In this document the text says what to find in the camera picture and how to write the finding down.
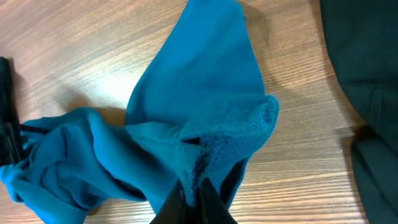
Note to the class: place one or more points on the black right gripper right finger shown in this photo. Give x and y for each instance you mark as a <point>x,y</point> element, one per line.
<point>211,209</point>

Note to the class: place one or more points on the black garment with white logo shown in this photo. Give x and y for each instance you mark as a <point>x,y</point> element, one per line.
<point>361,40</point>

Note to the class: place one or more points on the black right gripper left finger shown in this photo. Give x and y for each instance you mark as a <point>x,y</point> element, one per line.
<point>174,209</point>

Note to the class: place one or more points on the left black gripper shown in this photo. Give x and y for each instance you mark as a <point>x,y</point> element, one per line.
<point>12,151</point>

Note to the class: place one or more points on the blue polo shirt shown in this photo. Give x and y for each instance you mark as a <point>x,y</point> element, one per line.
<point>199,111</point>

